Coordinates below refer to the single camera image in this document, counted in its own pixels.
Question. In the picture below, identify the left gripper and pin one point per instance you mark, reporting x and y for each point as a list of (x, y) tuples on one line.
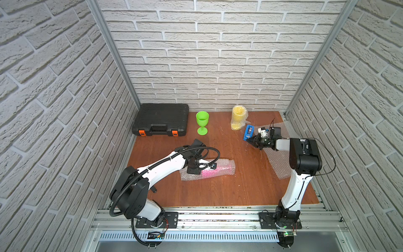
[(195, 168)]

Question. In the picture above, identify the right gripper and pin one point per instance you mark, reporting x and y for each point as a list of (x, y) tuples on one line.
[(256, 142)]

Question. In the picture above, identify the pink plastic wine glass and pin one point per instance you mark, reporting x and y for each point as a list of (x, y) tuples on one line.
[(205, 174)]

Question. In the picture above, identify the bubble wrap sheet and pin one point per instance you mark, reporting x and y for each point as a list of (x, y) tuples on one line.
[(279, 160), (224, 167), (239, 118)]

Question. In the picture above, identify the yellow plastic wine glass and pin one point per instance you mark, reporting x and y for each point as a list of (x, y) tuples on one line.
[(238, 117)]

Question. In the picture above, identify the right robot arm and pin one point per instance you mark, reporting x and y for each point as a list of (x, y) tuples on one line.
[(304, 160)]

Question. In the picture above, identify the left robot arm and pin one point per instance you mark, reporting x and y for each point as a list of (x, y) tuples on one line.
[(129, 196)]

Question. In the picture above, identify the green plastic wine glass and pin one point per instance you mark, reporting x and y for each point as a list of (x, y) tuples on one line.
[(202, 119)]

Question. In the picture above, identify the blue tape dispenser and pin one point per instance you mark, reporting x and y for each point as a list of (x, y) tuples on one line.
[(249, 132)]

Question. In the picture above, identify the black plastic tool case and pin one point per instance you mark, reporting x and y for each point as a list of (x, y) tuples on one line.
[(161, 119)]

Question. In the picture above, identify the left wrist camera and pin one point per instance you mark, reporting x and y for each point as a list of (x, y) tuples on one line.
[(207, 165)]

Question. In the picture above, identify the aluminium mounting rail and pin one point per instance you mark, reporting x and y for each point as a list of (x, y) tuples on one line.
[(217, 224)]

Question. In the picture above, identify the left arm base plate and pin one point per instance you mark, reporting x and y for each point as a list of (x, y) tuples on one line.
[(169, 219)]

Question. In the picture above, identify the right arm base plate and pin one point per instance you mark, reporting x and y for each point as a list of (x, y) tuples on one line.
[(280, 220)]

